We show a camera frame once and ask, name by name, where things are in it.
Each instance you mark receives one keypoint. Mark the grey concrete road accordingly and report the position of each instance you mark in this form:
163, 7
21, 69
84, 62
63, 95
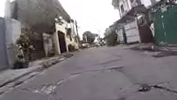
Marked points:
98, 85

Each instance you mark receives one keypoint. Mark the green metal fence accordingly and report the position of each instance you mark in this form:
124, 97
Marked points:
176, 22

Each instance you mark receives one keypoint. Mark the cream building with dark gate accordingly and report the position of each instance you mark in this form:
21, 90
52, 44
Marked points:
43, 19

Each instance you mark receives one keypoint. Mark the brown gate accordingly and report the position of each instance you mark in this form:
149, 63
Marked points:
145, 33

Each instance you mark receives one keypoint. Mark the white gate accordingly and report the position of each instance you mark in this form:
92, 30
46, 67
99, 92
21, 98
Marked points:
131, 32

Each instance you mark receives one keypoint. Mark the distant tree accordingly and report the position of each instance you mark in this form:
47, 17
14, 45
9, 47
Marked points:
89, 36

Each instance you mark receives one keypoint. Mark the green bush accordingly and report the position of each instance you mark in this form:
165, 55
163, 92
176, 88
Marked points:
22, 49
111, 38

